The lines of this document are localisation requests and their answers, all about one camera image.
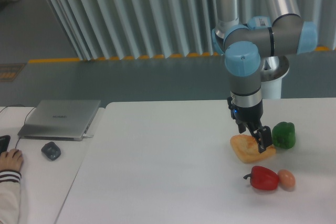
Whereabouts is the silver closed laptop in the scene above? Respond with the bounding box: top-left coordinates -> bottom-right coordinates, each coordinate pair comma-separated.
18,100 -> 101,141

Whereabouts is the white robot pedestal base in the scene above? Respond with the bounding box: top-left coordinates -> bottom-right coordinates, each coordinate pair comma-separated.
261,56 -> 289,99

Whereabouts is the green bell pepper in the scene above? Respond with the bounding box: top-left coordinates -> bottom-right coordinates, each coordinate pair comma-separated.
272,122 -> 296,150

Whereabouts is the dark grey small device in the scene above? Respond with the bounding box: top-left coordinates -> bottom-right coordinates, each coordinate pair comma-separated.
41,142 -> 61,161

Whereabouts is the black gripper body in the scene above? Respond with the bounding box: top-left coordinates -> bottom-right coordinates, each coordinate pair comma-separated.
227,97 -> 263,133

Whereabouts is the black keyboard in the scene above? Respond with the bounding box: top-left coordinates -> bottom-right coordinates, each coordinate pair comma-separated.
0,135 -> 11,154

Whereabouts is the person's hand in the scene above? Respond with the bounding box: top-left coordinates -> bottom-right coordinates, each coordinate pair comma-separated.
0,148 -> 24,172

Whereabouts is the striped cuff cream sleeve forearm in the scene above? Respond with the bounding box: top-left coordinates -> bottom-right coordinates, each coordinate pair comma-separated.
1,169 -> 22,223

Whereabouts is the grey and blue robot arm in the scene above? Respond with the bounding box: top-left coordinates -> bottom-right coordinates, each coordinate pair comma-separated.
212,0 -> 318,152

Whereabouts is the black thin cable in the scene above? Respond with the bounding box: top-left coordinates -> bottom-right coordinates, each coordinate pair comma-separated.
0,104 -> 37,151

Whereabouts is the golden pastry turnover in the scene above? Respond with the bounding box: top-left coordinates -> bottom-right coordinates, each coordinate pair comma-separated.
230,134 -> 276,164

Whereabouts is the red bell pepper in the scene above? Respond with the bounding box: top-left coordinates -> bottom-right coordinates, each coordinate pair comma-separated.
243,166 -> 279,190

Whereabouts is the brown egg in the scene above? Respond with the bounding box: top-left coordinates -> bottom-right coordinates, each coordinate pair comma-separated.
277,169 -> 296,190

